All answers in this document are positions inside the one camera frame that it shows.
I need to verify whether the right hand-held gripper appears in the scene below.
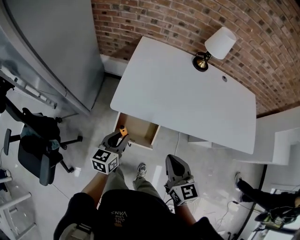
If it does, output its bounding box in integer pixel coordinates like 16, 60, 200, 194
164, 154, 200, 207

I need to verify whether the grey cloth on chair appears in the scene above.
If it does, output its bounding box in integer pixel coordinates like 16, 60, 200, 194
20, 126, 62, 151

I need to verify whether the black pole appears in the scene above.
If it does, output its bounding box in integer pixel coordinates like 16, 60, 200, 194
236, 164, 269, 240

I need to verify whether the person's right forearm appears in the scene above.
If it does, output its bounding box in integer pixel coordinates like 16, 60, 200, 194
174, 203, 198, 226

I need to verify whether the person's leg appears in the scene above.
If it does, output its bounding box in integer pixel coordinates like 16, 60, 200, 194
103, 165, 130, 195
237, 179, 300, 212
133, 176, 163, 200

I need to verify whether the table lamp with white shade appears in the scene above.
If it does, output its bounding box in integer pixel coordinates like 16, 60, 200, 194
192, 26, 237, 72

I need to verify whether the white shelving unit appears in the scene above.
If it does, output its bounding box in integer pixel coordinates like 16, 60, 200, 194
232, 127, 300, 166

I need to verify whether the person's right leg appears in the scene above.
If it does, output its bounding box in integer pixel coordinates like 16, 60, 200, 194
133, 176, 163, 200

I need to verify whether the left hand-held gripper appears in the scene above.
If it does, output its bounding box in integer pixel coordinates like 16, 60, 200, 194
90, 131, 131, 175

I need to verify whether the person's torso in black shirt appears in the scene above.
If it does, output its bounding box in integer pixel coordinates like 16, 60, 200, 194
53, 188, 226, 240

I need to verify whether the black and green device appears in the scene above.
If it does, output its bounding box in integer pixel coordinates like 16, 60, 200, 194
254, 204, 300, 227

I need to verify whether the grey shoulder strap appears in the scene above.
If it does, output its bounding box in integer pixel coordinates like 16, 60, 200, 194
61, 222, 95, 240

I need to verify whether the orange-capped black object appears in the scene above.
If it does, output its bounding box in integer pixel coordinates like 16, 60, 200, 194
119, 125, 132, 148

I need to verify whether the white desk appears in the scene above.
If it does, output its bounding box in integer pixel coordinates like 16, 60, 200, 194
110, 36, 257, 156

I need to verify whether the black office chair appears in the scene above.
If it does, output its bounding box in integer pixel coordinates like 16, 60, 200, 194
0, 76, 83, 187

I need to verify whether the person's left leg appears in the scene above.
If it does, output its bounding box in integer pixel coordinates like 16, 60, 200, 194
103, 165, 130, 195

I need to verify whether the person's grey sneaker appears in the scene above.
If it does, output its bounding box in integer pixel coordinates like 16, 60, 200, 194
136, 162, 148, 181

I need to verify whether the white drawer with wooden inside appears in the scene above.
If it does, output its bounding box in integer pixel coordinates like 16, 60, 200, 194
113, 112, 161, 150

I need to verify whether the silver refrigerator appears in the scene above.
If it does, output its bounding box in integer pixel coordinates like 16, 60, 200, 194
0, 0, 105, 118

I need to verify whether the white metal frame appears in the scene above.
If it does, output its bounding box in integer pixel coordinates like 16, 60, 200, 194
0, 175, 37, 240

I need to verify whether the white cable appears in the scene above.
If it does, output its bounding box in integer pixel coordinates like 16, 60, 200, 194
175, 131, 181, 156

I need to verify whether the person's left forearm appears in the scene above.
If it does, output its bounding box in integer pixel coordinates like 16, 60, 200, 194
80, 169, 111, 210

